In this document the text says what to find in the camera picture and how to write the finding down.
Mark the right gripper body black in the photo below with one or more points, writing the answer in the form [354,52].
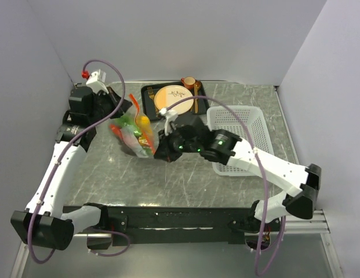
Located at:
[175,141]

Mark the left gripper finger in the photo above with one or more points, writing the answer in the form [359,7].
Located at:
[116,100]
[126,104]

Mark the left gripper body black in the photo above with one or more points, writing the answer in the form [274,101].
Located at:
[104,106]

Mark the green cucumber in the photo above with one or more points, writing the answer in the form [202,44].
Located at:
[127,121]

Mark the yellow pear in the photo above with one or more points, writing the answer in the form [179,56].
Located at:
[145,125]

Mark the clear zip bag orange zipper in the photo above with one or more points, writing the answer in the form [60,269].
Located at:
[141,147]

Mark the orange carrot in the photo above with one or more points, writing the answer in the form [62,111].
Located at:
[116,131]

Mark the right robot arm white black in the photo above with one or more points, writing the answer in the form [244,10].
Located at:
[299,184]

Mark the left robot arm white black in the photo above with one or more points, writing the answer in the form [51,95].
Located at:
[43,222]

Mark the gold fork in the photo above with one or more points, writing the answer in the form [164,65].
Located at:
[151,95]

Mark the black serving tray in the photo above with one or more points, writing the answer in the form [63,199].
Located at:
[148,107]

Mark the cream orange plate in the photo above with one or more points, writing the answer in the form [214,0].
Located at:
[169,95]

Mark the gold knife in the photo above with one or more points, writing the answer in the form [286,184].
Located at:
[195,100]

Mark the gold spoon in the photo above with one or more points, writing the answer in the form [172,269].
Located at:
[199,86]

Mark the orange ceramic cup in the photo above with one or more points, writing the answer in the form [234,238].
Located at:
[188,82]

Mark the white plastic basket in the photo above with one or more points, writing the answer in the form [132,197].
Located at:
[219,118]

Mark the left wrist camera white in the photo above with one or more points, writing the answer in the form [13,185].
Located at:
[95,80]

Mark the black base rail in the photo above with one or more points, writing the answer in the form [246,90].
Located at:
[159,225]

